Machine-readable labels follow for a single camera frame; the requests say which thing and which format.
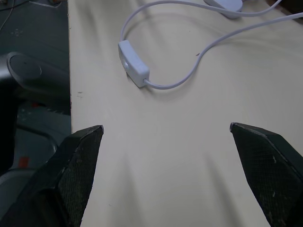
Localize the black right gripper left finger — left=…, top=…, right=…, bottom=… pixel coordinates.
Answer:
left=0, top=125, right=105, bottom=227

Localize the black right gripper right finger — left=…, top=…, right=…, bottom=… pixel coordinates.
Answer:
left=229, top=122, right=303, bottom=227

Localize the white lamp base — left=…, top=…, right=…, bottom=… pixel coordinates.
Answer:
left=204, top=0, right=244, bottom=19

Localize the silver robot body part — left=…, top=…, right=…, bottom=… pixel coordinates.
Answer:
left=0, top=52, right=71, bottom=95

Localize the white inline cord switch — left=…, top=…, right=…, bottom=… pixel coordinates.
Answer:
left=117, top=40, right=151, bottom=87

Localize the white power cord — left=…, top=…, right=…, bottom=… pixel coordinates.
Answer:
left=121, top=0, right=303, bottom=90

